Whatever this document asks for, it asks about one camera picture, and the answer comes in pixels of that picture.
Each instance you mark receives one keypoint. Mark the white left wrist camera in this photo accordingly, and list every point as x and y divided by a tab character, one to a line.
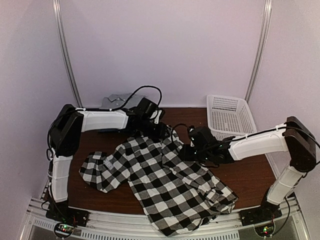
157	116

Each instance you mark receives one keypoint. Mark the circuit board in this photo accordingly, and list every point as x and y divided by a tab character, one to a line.
63	230
264	230

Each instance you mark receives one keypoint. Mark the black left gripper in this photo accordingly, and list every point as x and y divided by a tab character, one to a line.
160	133

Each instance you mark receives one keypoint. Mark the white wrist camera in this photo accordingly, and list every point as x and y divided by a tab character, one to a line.
157	116
192	135

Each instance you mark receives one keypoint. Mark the left circuit board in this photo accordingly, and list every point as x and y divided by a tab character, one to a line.
63	230

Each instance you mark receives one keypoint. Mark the aluminium front rail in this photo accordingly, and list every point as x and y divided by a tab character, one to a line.
47	220

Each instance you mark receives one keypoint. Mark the right circuit board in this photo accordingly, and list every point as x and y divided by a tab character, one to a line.
264	230

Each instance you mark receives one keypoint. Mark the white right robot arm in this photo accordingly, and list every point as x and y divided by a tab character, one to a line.
290	139

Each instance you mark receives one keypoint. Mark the black white plaid shirt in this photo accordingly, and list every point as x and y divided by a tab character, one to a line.
176	196

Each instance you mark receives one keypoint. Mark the right aluminium frame post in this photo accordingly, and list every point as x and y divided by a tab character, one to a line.
263	36

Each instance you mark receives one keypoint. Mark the grey folded shirt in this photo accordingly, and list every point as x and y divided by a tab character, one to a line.
114	101

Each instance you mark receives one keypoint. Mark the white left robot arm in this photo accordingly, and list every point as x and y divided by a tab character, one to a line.
64	135

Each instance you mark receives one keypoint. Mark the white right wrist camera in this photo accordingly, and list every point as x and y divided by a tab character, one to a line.
192	135

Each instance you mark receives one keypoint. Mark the white plastic laundry basket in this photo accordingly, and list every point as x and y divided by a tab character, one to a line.
229	116

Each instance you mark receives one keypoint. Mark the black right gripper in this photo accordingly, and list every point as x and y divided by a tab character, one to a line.
186	155

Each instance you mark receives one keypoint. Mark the left aluminium frame post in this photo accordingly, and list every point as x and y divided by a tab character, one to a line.
65	52

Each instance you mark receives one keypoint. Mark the aluminium frame post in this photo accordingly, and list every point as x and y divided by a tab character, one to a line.
65	52
263	36

